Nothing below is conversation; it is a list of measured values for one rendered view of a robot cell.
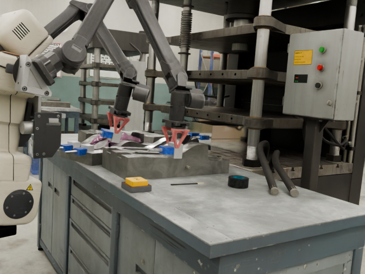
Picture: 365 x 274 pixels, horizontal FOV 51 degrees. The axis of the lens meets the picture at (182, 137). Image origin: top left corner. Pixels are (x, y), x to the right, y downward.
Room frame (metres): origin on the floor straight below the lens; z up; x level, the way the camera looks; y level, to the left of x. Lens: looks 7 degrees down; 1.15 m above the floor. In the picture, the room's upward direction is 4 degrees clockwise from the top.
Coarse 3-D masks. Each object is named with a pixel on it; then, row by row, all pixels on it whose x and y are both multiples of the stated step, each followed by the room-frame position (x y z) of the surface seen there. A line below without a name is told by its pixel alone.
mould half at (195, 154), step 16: (192, 144) 1.62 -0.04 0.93; (112, 160) 1.55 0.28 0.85; (128, 160) 1.43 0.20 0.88; (144, 160) 1.47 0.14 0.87; (160, 160) 1.51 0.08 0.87; (176, 160) 1.55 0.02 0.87; (192, 160) 1.59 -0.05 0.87; (208, 160) 1.64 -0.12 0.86; (224, 160) 1.69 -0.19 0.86; (128, 176) 1.44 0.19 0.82; (144, 176) 1.47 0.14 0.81; (160, 176) 1.51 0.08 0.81; (176, 176) 1.55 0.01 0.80
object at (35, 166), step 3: (30, 156) 4.72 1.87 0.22; (33, 159) 4.63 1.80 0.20; (36, 159) 4.64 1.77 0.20; (33, 162) 4.64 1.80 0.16; (36, 162) 4.65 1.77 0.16; (33, 165) 4.64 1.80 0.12; (36, 165) 4.66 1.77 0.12; (30, 168) 4.80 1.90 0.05; (33, 168) 4.64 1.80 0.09; (36, 168) 4.66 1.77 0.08; (30, 171) 4.75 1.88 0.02; (33, 171) 4.63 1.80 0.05; (36, 171) 4.65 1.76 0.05; (33, 174) 4.63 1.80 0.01; (36, 174) 4.65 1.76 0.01
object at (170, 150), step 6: (168, 144) 1.43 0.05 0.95; (150, 150) 1.36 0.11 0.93; (156, 150) 1.38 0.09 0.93; (162, 150) 1.39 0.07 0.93; (168, 150) 1.39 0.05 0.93; (174, 150) 1.40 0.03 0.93; (180, 150) 1.41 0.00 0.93; (168, 156) 1.43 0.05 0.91; (174, 156) 1.40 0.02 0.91; (180, 156) 1.41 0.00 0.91
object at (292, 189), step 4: (276, 164) 1.62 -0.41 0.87; (280, 164) 1.62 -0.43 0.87; (276, 168) 1.60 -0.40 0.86; (280, 168) 1.57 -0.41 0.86; (280, 172) 1.54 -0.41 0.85; (284, 172) 1.52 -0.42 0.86; (280, 176) 1.52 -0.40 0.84; (284, 176) 1.49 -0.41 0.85; (284, 180) 1.47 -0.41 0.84; (288, 180) 1.44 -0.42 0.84; (288, 184) 1.42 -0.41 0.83; (292, 184) 1.41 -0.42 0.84; (288, 188) 1.40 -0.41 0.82; (292, 188) 1.38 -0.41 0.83; (296, 188) 1.38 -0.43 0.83; (292, 192) 1.36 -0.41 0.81; (296, 192) 1.37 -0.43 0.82; (296, 196) 1.37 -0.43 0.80
